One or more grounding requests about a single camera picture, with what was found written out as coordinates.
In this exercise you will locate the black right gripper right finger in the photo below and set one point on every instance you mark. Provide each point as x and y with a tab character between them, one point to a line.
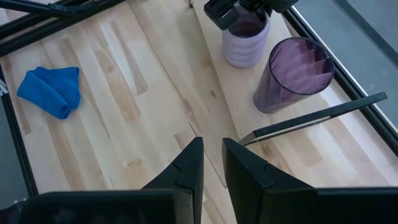
248	186

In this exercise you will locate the black metal table frame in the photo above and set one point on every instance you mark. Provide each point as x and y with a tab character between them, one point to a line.
357	93

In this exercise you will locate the purple faceted plastic tumbler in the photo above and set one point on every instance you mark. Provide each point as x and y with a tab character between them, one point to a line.
295	71

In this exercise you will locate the black metal shelf leg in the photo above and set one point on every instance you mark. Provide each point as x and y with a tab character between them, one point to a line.
311	119

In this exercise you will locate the lilac ribbed ceramic mug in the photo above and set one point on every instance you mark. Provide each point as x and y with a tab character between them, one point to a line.
245	49

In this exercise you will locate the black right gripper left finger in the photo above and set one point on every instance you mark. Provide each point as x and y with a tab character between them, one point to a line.
189	174

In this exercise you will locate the blue folded cloth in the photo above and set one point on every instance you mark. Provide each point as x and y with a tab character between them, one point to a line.
49	90

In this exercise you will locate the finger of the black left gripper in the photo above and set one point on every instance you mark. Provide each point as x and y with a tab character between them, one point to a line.
222	14
273	4

